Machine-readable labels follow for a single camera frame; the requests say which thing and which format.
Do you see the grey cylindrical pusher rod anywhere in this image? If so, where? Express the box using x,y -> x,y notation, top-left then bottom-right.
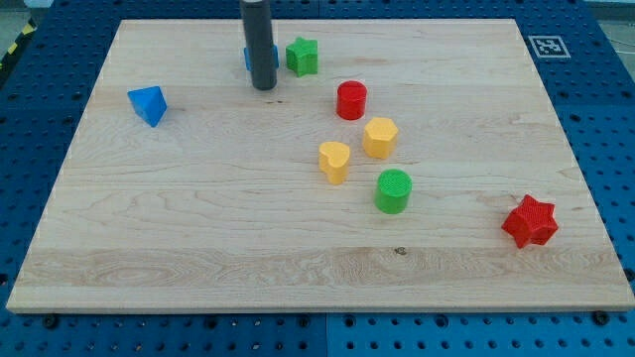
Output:
239,0 -> 277,90

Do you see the light wooden board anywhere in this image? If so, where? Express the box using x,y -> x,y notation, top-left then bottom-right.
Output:
7,19 -> 634,313

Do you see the yellow heart block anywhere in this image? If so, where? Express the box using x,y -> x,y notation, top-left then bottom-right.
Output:
318,141 -> 350,184

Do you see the green cylinder block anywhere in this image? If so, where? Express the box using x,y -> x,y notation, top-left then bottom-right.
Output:
374,169 -> 413,214

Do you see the yellow hexagon block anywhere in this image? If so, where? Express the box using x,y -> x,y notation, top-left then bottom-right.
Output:
362,117 -> 399,159

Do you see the blue triangle block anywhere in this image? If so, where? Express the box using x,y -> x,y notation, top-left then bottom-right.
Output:
127,86 -> 168,127

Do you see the red star block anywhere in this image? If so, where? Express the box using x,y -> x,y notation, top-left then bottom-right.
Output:
501,194 -> 559,249

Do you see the white fiducial marker tag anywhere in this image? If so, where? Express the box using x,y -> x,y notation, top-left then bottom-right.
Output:
528,35 -> 571,59

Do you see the red cylinder block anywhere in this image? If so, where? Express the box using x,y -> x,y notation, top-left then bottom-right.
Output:
336,80 -> 367,120

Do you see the green star block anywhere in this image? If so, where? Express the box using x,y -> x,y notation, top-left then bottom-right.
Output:
286,37 -> 318,77

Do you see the blue block behind rod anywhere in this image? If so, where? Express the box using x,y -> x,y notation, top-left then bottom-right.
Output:
243,45 -> 280,72

